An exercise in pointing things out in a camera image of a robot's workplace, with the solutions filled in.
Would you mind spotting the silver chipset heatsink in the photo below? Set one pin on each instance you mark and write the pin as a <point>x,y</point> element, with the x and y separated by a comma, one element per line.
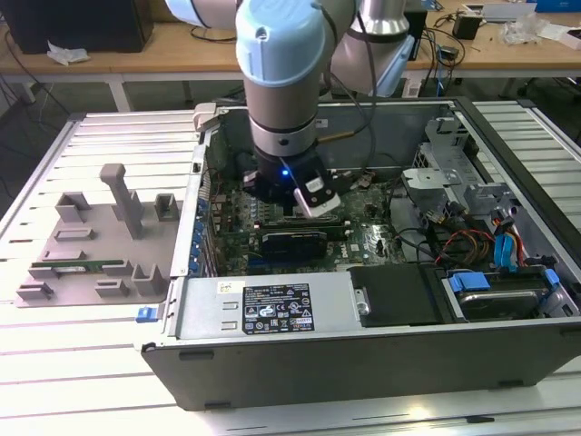
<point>381,238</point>

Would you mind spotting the green RAM stick white label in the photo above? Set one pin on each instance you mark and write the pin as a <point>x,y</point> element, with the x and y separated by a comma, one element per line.
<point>97,264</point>

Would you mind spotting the wooden desk white frame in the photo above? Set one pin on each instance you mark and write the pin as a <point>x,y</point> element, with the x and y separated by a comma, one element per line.
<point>136,59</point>
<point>499,59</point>

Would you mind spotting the black upright device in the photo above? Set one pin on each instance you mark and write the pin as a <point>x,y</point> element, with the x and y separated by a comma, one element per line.
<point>420,36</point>

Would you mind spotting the green motherboard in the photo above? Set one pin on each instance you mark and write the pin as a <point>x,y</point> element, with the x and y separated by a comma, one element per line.
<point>354,236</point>

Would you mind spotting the blue case latch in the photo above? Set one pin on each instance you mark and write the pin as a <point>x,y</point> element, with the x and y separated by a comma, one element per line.
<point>146,314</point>

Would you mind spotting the silver metal drive cage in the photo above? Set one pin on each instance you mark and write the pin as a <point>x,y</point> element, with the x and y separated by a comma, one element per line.
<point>431,181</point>

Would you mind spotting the crumpled white paper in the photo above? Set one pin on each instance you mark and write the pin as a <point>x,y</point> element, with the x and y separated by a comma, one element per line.
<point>68,53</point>

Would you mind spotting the small black adapter box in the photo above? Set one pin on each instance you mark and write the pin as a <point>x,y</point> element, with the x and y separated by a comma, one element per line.
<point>466,27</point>

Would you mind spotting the large black box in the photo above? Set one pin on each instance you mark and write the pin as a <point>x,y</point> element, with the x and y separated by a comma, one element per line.
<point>81,27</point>

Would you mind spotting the clear plastic bags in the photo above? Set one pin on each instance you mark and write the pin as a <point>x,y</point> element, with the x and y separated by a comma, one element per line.
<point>522,29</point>

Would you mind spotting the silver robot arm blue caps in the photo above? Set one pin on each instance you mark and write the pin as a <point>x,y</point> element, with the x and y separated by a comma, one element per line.
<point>281,100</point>

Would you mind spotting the white black wrist camera box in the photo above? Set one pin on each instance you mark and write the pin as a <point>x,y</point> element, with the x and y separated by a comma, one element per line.
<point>318,195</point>

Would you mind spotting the white sticker black print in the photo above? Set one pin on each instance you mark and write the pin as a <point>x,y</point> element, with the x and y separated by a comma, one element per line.
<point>322,123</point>

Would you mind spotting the silver black hard disk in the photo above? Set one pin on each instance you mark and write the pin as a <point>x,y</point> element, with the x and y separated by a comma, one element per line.
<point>495,306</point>

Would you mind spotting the silver power supply unit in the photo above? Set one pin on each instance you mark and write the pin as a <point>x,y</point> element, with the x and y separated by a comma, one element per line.
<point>199,313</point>

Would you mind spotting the black grey PC case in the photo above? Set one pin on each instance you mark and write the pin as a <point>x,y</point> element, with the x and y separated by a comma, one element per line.
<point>363,377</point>

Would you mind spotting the grey parts rack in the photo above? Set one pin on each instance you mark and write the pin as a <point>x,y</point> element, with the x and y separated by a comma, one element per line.
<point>109,252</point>

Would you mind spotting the white flat box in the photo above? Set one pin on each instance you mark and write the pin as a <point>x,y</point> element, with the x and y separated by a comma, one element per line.
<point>565,36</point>

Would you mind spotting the blue box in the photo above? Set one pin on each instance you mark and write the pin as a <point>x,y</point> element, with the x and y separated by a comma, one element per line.
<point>558,4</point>

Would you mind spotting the black graphics card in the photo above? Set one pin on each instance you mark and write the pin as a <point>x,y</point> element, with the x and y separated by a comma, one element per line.
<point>295,245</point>

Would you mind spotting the brass tube fitting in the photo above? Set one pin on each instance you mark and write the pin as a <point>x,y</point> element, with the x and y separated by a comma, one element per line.
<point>338,135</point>

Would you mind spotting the black power supply label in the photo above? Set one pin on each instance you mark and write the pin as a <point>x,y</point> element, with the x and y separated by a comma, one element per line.
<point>277,313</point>

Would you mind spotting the blue card retention clip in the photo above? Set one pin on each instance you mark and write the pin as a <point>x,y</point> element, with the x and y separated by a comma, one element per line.
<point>193,268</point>
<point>194,253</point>
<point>196,238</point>

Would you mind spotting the white handwritten sticker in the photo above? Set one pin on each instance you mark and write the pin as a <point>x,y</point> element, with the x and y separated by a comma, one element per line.
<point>228,287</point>

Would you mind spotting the black plastic shroud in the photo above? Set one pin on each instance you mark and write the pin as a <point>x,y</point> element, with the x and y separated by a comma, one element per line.
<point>399,295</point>

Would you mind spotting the blue disk carrier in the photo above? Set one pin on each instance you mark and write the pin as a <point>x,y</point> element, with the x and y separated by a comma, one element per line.
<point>469,281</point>

